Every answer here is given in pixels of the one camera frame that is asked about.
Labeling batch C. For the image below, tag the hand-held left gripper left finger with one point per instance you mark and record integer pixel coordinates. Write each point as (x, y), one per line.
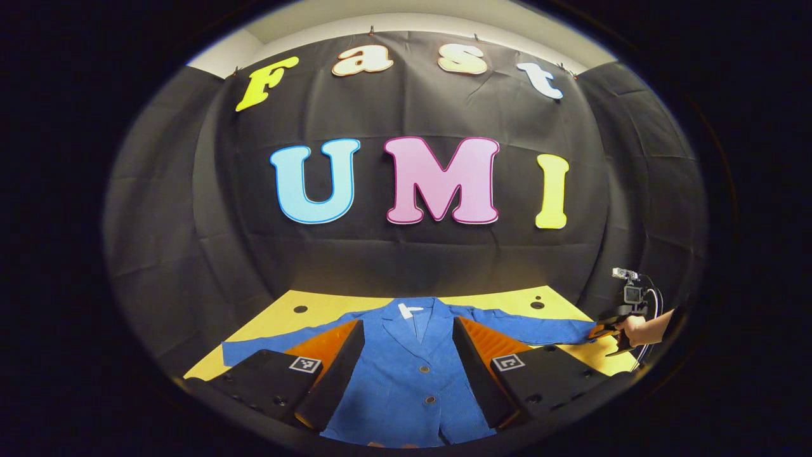
(336, 381)

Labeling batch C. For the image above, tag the blue jacket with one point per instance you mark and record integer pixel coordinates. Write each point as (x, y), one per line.
(406, 381)

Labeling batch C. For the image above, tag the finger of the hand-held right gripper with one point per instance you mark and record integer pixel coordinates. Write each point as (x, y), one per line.
(601, 331)

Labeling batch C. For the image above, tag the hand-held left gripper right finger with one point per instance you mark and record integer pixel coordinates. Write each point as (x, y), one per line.
(479, 381)

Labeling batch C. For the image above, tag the black backdrop cloth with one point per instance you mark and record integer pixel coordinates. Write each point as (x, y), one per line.
(406, 254)

